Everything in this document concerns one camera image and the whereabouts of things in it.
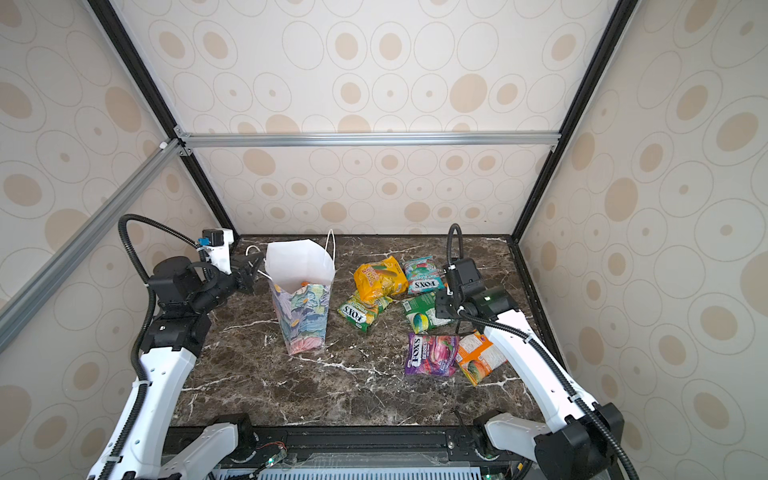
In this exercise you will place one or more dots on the aluminium rail left side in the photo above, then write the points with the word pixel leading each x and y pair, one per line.
pixel 17 313

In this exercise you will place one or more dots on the black frame post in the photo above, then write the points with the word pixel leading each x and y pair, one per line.
pixel 615 28
pixel 107 17

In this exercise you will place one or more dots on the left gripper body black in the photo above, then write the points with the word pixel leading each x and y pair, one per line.
pixel 223 285

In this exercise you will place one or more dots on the teal Fox's candy bag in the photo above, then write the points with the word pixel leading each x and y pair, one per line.
pixel 423 275

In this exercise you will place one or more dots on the green Fox's candy bag small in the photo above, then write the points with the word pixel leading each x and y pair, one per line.
pixel 361 314

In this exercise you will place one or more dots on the black frame post right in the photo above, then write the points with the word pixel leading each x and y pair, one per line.
pixel 615 28

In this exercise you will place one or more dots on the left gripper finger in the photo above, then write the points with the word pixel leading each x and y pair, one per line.
pixel 250 279
pixel 248 263

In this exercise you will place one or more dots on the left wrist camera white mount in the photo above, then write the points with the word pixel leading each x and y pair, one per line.
pixel 214 247

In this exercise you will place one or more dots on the purple Fox's candy bag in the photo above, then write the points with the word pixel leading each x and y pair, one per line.
pixel 433 355

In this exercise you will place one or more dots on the horizontal aluminium rail back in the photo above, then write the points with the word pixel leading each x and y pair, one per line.
pixel 378 139

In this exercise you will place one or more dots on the floral white paper bag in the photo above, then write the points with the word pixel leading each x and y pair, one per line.
pixel 302 316

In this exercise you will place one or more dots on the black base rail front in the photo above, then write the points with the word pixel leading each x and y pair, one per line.
pixel 366 452

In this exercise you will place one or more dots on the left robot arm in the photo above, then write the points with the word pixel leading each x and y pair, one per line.
pixel 182 293

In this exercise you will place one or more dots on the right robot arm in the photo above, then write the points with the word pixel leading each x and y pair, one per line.
pixel 578 438

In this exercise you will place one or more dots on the black frame post left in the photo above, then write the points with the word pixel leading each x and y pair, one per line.
pixel 107 17

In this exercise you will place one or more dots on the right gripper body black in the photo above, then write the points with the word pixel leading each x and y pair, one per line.
pixel 447 306

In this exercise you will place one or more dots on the green snack bag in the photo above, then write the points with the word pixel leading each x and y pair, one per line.
pixel 421 313

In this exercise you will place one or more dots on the yellow snack bag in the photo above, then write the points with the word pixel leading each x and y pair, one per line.
pixel 379 279

